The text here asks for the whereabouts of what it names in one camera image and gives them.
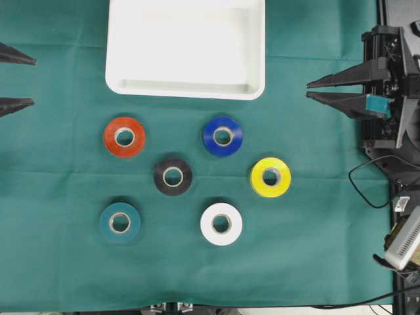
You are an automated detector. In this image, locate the black cable bottom right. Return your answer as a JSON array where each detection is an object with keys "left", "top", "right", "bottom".
[{"left": 311, "top": 283, "right": 420, "bottom": 309}]

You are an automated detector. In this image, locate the black right camera cable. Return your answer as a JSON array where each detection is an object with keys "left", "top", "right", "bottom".
[{"left": 348, "top": 154, "right": 411, "bottom": 209}]

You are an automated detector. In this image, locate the white tape roll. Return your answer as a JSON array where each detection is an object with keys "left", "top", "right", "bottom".
[{"left": 200, "top": 203, "right": 243, "bottom": 246}]

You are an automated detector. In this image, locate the black tape roll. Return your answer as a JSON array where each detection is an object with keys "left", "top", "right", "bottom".
[{"left": 154, "top": 157, "right": 193, "bottom": 196}]

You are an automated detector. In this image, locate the white plastic tray case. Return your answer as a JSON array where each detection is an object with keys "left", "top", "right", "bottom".
[{"left": 105, "top": 1, "right": 266, "bottom": 100}]

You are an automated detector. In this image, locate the green tape roll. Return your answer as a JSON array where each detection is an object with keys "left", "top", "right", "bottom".
[{"left": 99, "top": 202, "right": 142, "bottom": 243}]

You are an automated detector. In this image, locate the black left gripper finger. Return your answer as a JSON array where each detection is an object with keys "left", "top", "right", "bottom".
[
  {"left": 0, "top": 98, "right": 35, "bottom": 117},
  {"left": 0, "top": 43, "right": 36, "bottom": 66}
]

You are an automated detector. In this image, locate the green table cloth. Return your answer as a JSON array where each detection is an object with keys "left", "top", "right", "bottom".
[{"left": 1, "top": 1, "right": 392, "bottom": 311}]

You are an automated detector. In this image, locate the yellow tape roll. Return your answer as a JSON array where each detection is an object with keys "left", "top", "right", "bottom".
[{"left": 250, "top": 157, "right": 291, "bottom": 198}]

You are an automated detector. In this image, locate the red tape roll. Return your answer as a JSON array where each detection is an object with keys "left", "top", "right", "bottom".
[{"left": 102, "top": 116, "right": 146, "bottom": 158}]

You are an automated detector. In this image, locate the blue tape roll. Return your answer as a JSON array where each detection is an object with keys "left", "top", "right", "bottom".
[{"left": 203, "top": 115, "right": 243, "bottom": 158}]

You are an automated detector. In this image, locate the grey perforated metal box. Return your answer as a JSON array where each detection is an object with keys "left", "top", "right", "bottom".
[{"left": 385, "top": 206, "right": 419, "bottom": 270}]

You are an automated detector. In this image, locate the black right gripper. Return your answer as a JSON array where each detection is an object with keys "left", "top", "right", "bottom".
[{"left": 306, "top": 26, "right": 419, "bottom": 150}]

